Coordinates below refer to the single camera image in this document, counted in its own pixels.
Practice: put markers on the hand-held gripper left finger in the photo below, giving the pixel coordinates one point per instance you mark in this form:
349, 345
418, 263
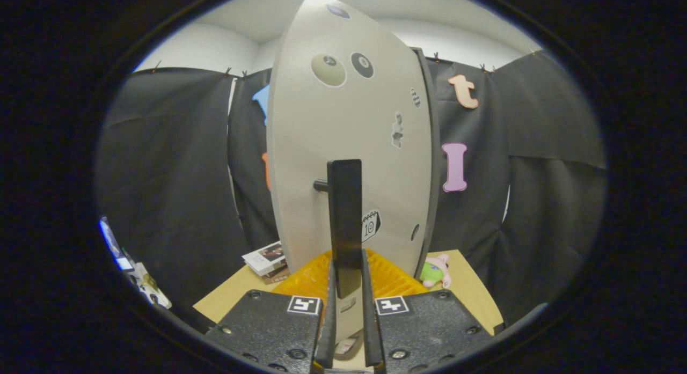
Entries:
326, 331

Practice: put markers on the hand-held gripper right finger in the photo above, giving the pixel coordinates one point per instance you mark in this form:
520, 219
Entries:
371, 331

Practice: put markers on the brown fuzzy shoe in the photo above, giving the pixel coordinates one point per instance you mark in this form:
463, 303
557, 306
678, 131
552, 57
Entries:
348, 348

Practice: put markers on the brown book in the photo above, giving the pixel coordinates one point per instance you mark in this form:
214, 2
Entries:
278, 277

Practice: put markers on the pink and green plush toy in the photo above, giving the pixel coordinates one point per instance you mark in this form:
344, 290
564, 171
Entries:
432, 272

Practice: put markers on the white patterned object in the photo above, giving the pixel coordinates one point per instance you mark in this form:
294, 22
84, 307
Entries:
150, 288

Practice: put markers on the black backdrop cloth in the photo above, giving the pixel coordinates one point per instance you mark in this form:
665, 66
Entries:
547, 202

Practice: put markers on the blue and white device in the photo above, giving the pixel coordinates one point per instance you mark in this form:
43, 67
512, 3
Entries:
114, 245

